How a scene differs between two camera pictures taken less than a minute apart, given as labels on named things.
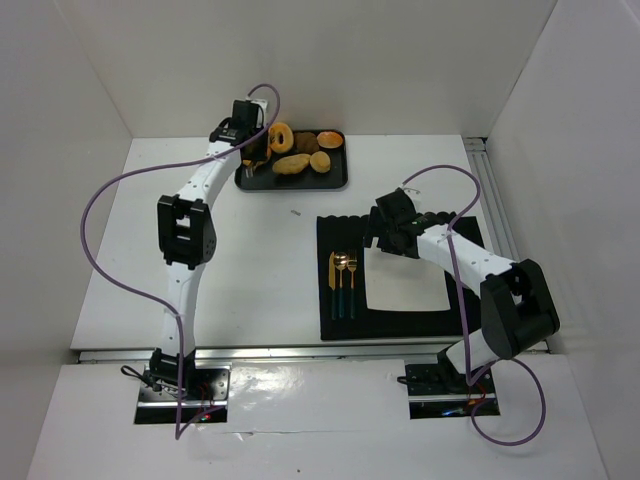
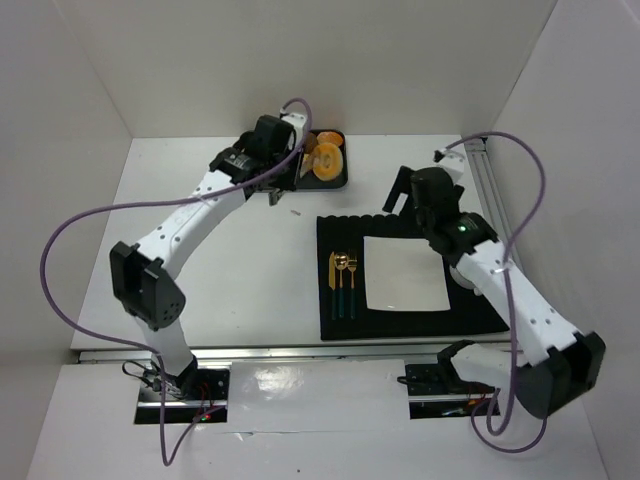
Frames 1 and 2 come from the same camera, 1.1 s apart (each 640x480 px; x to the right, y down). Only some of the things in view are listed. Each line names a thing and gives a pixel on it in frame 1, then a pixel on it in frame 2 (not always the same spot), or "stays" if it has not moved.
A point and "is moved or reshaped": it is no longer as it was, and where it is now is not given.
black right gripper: x=373 y=229 → x=398 y=189
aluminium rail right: x=490 y=199 stays
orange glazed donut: x=274 y=132 is moved or reshaped
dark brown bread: x=306 y=142 stays
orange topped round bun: x=329 y=139 stays
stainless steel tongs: x=251 y=169 is moved or reshaped
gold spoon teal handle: x=341 y=260 stays
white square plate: x=404 y=284 stays
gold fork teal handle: x=352 y=263 stays
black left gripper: x=255 y=150 → x=275 y=189
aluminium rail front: x=111 y=355 stays
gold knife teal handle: x=332 y=282 stays
